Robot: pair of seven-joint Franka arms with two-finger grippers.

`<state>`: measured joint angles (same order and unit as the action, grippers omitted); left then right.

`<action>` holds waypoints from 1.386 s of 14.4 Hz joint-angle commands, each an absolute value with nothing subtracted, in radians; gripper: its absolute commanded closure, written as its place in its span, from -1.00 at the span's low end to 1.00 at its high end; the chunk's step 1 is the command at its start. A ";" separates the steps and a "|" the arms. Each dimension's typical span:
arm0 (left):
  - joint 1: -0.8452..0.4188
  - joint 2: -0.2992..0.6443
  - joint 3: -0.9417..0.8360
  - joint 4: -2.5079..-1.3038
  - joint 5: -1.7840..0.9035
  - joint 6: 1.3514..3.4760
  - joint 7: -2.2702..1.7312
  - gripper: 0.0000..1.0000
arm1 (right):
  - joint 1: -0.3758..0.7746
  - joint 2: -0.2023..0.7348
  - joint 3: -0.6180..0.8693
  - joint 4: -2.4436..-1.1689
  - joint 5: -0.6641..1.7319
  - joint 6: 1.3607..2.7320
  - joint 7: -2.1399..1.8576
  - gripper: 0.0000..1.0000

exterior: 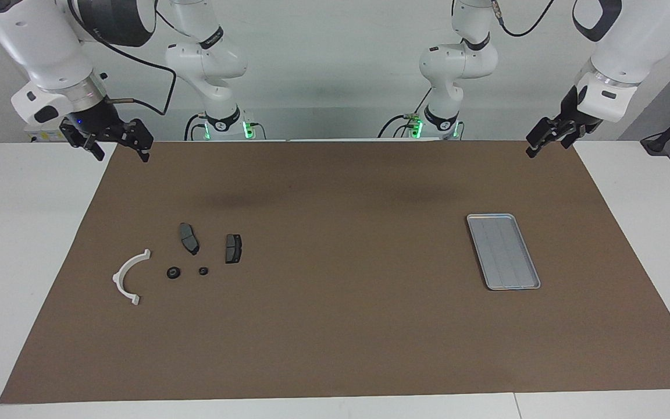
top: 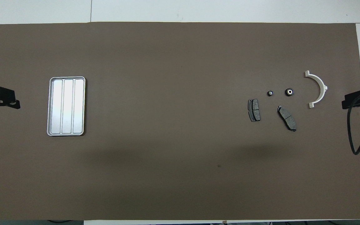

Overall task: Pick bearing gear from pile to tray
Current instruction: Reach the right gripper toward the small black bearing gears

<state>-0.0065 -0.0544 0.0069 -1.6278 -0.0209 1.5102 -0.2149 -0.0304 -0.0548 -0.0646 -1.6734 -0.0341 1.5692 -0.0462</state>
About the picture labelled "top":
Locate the large black bearing gear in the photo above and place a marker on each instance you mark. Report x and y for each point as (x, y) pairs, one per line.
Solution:
(289, 92)

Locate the small black bearing gear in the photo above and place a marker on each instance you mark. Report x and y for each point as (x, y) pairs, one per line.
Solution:
(270, 93)

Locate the silver metal tray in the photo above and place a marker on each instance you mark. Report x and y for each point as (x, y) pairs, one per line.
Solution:
(66, 106)

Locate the dark grey long brake pad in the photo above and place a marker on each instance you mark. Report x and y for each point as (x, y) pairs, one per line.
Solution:
(287, 118)

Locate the dark grey rectangular brake pad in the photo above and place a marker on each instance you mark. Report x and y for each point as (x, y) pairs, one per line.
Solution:
(254, 110)

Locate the brown table mat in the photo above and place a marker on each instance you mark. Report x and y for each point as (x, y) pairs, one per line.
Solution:
(173, 93)

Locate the white semicircular plastic bracket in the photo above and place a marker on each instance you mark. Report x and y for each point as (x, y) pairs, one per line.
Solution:
(320, 83)

